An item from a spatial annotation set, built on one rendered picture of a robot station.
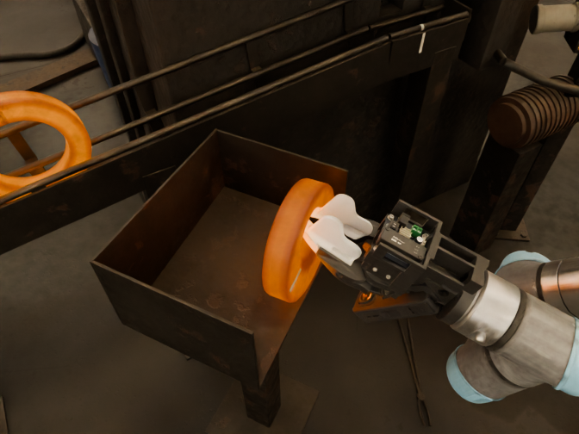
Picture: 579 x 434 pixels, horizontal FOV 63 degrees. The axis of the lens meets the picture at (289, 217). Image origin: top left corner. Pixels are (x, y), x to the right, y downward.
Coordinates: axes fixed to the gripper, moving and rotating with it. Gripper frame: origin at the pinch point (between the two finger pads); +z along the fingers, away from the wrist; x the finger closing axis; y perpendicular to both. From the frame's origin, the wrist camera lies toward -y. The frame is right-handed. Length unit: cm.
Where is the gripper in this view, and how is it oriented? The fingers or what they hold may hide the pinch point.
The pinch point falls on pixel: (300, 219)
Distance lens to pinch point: 55.3
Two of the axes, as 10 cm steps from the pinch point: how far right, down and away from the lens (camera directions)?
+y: 2.4, -5.7, -7.9
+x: -4.3, 6.7, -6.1
